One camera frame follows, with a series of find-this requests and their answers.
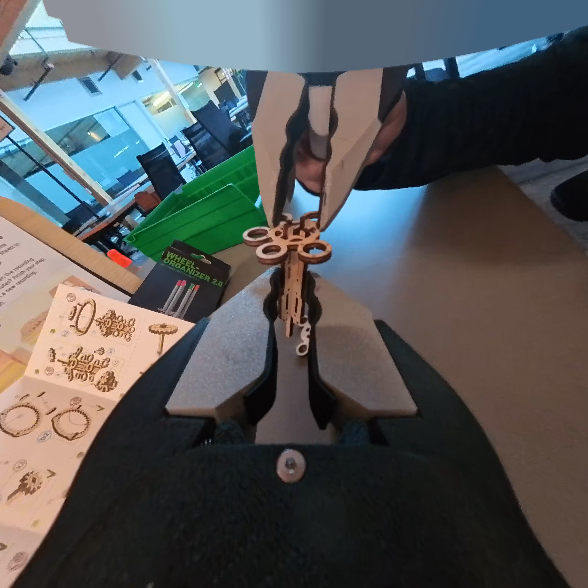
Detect wooden model ring-topped shaft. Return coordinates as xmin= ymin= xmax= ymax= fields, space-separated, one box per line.
xmin=242 ymin=210 xmax=333 ymax=339

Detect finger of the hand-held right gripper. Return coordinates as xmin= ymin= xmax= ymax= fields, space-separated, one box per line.
xmin=252 ymin=70 xmax=307 ymax=227
xmin=319 ymin=68 xmax=385 ymax=231

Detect person's right hand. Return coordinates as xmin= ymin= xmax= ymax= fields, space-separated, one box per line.
xmin=293 ymin=91 xmax=408 ymax=197

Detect brown cardboard board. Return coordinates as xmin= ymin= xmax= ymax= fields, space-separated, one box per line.
xmin=0 ymin=196 xmax=143 ymax=296

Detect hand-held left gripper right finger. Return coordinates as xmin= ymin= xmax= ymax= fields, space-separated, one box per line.
xmin=307 ymin=271 xmax=419 ymax=431

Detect wooden office desk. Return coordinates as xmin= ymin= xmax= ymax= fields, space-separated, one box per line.
xmin=78 ymin=181 xmax=154 ymax=242

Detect person's right forearm black sleeve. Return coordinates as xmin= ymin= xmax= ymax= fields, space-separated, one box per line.
xmin=353 ymin=27 xmax=588 ymax=192

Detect black office chair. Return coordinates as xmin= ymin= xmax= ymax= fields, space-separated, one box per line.
xmin=181 ymin=98 xmax=253 ymax=160
xmin=136 ymin=142 xmax=187 ymax=199

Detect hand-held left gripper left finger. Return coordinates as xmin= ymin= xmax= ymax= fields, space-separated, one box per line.
xmin=164 ymin=268 xmax=279 ymax=428

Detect black wheel organizer box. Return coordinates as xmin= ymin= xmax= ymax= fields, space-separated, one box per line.
xmin=127 ymin=239 xmax=232 ymax=323

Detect folded assembly instruction sheet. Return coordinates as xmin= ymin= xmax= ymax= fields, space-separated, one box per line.
xmin=0 ymin=282 xmax=196 ymax=588

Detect green plastic bin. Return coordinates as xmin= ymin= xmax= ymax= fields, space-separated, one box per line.
xmin=152 ymin=144 xmax=259 ymax=217
xmin=123 ymin=183 xmax=273 ymax=273

